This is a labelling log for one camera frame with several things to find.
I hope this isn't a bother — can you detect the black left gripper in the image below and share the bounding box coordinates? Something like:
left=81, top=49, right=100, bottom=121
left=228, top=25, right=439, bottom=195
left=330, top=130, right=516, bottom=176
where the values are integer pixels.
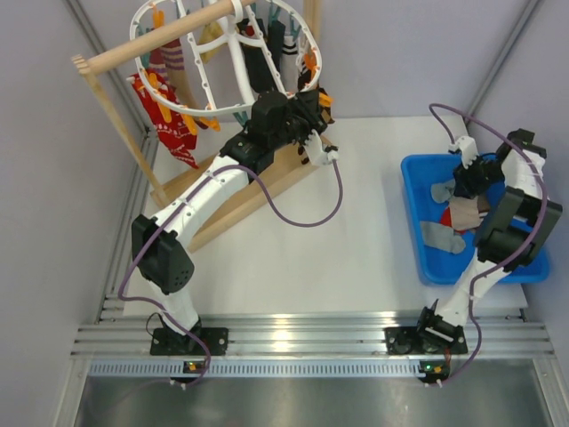
left=268, top=88, right=326, bottom=150

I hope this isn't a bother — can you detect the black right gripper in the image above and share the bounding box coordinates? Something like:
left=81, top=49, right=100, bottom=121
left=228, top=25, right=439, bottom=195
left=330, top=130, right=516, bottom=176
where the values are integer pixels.
left=452, top=152, right=506, bottom=199

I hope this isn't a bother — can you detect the grey sock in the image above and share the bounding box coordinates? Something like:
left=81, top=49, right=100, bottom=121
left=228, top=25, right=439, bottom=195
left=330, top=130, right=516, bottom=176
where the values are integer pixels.
left=430, top=179, right=456, bottom=204
left=420, top=222, right=466, bottom=254

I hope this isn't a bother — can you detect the brown argyle sock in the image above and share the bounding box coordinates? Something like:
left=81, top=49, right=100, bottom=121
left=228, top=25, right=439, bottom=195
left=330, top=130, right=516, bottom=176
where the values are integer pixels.
left=297, top=64, right=335, bottom=125

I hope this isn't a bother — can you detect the orange clothes peg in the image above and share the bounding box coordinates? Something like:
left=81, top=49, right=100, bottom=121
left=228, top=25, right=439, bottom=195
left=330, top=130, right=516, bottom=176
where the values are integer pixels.
left=304, top=52, right=333, bottom=108

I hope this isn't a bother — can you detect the white round clip hanger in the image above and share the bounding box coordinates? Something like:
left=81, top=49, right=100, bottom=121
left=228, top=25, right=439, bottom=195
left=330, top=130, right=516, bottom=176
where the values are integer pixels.
left=134, top=1, right=323, bottom=119

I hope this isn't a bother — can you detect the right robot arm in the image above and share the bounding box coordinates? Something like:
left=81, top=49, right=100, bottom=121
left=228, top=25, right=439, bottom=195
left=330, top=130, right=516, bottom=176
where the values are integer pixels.
left=414, top=128, right=563, bottom=354

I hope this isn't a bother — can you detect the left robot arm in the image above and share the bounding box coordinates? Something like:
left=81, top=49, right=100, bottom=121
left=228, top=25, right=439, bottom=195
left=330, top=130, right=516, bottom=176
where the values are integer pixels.
left=132, top=89, right=337, bottom=353

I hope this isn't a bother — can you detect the black sock on hanger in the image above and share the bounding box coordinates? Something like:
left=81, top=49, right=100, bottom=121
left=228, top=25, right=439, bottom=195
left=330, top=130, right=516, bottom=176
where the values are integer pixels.
left=241, top=19, right=285, bottom=93

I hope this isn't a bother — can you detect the yellow sock on hanger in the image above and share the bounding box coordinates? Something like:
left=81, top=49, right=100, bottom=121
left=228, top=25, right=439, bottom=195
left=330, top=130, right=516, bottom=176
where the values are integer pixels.
left=198, top=22, right=223, bottom=64

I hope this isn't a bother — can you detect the red beige sock in bin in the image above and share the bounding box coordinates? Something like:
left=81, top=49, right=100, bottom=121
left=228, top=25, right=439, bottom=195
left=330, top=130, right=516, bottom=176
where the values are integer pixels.
left=439, top=196, right=491, bottom=234

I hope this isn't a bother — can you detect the wooden rack base tray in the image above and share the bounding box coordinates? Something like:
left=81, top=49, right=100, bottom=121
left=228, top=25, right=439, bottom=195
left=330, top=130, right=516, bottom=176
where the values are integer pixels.
left=150, top=145, right=319, bottom=253

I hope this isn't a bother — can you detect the blue plastic bin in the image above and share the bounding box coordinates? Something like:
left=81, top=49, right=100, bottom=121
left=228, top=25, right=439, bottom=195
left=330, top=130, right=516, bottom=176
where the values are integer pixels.
left=399, top=152, right=552, bottom=286

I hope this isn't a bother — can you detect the white black striped sock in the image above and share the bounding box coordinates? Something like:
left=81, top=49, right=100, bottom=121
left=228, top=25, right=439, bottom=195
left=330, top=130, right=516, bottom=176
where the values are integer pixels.
left=280, top=35, right=301, bottom=93

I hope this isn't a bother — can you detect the wooden hanging rod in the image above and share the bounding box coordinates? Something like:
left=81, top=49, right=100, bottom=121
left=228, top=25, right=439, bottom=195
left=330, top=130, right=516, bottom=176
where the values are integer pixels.
left=74, top=1, right=253, bottom=76

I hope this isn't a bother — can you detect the red white patterned sock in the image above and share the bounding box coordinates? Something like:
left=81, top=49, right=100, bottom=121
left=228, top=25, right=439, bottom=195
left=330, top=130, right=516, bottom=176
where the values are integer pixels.
left=127, top=74, right=197, bottom=169

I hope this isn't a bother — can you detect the purple striped tan sock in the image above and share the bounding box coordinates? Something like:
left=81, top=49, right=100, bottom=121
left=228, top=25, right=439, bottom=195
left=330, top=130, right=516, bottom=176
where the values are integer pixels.
left=149, top=39, right=197, bottom=109

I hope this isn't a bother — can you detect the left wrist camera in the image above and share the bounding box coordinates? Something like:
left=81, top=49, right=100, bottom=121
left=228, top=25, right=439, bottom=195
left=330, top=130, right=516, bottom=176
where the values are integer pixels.
left=303, top=130, right=339, bottom=166

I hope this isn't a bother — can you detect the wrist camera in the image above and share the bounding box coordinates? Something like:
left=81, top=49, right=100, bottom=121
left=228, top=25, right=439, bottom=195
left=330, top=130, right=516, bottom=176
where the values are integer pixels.
left=448, top=135, right=479, bottom=169
left=303, top=130, right=339, bottom=166

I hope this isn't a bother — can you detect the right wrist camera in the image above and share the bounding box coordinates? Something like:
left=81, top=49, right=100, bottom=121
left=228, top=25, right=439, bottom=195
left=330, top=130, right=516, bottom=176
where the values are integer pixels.
left=448, top=135, right=479, bottom=169

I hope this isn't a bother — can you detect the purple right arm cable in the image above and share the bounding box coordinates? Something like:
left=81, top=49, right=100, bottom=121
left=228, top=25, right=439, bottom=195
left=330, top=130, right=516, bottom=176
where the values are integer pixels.
left=429, top=102, right=550, bottom=386

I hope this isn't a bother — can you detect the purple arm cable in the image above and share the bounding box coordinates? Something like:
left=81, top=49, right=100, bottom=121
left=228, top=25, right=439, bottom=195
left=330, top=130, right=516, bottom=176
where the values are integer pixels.
left=429, top=102, right=550, bottom=386
left=116, top=160, right=343, bottom=388

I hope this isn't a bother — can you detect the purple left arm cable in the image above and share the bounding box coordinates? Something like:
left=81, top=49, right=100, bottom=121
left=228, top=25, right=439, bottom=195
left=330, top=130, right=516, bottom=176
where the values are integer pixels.
left=116, top=160, right=343, bottom=388

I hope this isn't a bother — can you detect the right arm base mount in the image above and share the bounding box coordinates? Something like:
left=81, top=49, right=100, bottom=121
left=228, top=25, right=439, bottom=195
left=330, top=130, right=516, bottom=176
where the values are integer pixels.
left=384, top=326, right=468, bottom=356

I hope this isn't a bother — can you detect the wooden rack upright post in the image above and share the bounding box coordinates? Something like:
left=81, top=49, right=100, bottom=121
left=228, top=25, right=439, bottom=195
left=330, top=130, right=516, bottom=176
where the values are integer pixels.
left=71, top=55, right=170, bottom=207

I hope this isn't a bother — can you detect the aluminium frame rail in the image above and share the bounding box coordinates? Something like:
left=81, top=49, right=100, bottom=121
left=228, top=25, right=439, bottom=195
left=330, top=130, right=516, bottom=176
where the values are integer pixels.
left=71, top=312, right=555, bottom=378

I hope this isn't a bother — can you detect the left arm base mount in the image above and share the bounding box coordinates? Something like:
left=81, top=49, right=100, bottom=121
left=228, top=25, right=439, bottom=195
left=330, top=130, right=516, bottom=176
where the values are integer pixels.
left=149, top=327, right=228, bottom=356

